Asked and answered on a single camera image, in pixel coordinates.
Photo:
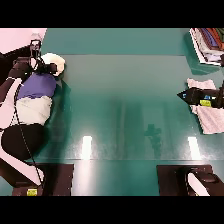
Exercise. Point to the pale grey garment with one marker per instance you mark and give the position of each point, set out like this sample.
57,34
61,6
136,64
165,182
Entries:
32,110

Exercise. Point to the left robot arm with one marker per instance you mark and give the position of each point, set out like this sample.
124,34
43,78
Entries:
16,166

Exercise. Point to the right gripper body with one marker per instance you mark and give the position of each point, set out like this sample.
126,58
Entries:
203,96

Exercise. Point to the dark blue folded garment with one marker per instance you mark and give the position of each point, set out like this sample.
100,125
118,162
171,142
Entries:
207,39

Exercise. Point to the black garment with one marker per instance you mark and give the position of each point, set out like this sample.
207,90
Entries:
22,140

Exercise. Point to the green folded garment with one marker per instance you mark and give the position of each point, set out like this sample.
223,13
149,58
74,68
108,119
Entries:
220,31

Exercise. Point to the red folded garment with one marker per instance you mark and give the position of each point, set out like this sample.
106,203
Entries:
214,33

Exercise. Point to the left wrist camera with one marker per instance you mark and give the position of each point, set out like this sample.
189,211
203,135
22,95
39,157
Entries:
35,43

